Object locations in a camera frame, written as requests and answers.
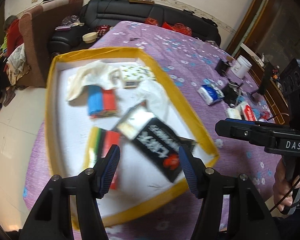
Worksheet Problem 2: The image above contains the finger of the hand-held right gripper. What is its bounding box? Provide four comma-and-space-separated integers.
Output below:
226, 118, 297, 132
215, 120, 275, 145

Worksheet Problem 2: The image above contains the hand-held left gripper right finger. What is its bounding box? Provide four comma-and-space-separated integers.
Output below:
178, 146, 282, 240

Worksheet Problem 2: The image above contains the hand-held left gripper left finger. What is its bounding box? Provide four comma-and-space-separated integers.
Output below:
20, 145, 122, 240

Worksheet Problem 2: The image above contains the blue knitted cloth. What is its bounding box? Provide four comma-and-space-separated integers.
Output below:
252, 108, 264, 120

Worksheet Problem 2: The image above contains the black packet with white print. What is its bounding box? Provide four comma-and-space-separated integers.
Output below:
116, 100, 198, 183

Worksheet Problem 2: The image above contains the blue floral tissue pack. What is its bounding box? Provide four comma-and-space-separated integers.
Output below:
198, 79, 225, 105

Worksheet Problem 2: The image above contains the yellow-edged white box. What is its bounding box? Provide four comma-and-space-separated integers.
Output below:
44, 47, 220, 233

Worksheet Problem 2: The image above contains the cream cloth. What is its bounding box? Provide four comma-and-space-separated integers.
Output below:
66, 60, 123, 102

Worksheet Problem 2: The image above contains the person's right forearm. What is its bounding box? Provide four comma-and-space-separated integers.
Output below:
272, 200, 300, 240

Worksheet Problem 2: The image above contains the person's right hand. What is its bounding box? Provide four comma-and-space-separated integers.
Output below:
274, 159, 294, 212

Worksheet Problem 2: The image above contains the small white box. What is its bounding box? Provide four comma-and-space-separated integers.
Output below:
226, 107, 242, 120

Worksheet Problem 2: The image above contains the white packet with red print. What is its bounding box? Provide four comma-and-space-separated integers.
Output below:
236, 101, 258, 122

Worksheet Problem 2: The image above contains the wooden cabinet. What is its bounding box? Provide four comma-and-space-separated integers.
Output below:
240, 42, 290, 125

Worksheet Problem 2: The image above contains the colourful sponge pack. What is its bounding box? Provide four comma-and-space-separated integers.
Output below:
87, 85, 118, 118
84, 127, 122, 190

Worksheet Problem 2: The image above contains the black panel on stand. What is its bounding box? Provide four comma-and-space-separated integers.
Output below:
250, 60, 274, 103

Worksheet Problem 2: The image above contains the black round device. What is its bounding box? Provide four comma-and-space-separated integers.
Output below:
221, 81, 244, 107

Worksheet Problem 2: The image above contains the white plastic jar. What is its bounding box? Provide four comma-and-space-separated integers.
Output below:
231, 55, 253, 79

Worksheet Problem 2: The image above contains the green-dotted tissue pack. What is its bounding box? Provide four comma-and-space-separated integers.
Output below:
119, 65, 157, 89

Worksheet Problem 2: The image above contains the cream woven basket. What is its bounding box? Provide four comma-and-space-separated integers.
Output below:
82, 32, 98, 42

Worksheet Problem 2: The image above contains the red basket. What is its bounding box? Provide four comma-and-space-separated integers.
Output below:
96, 24, 112, 34

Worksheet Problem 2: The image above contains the pale quilted blanket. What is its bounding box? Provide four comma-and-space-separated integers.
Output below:
7, 44, 30, 85

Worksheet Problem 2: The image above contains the brown armchair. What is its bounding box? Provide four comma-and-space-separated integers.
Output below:
18, 0, 84, 88

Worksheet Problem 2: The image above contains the black leather sofa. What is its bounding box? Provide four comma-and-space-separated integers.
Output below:
49, 0, 222, 55

